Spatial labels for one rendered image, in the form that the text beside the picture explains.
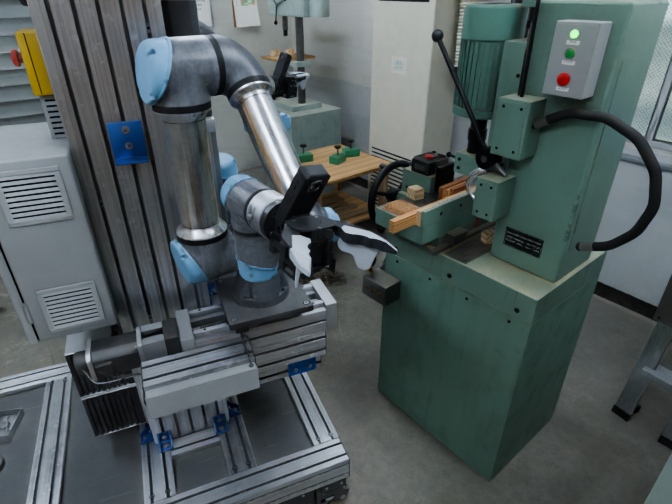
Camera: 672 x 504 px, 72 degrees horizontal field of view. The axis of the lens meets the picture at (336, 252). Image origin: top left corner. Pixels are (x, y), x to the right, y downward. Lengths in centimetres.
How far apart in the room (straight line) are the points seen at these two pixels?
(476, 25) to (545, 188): 49
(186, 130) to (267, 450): 109
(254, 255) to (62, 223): 54
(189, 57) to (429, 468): 157
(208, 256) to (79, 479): 95
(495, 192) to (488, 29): 45
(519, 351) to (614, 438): 84
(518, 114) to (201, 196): 80
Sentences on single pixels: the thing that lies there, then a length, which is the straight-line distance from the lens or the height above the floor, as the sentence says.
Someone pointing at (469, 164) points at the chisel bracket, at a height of 104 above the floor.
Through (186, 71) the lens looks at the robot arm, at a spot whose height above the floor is 141.
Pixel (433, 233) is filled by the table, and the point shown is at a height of 87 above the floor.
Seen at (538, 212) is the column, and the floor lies 100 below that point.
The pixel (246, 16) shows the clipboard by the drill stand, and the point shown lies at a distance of 440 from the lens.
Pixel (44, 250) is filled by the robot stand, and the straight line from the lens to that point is 128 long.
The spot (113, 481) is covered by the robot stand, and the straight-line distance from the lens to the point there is 176.
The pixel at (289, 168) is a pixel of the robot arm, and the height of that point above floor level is 123.
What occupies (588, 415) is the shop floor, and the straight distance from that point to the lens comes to 230.
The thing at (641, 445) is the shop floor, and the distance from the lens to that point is 229.
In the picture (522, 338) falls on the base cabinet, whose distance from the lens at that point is 148.
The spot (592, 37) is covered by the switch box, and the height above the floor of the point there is 145.
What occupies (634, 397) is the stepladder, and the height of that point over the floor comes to 12.
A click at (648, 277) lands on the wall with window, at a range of 291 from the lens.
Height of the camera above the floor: 155
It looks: 30 degrees down
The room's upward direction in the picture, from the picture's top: straight up
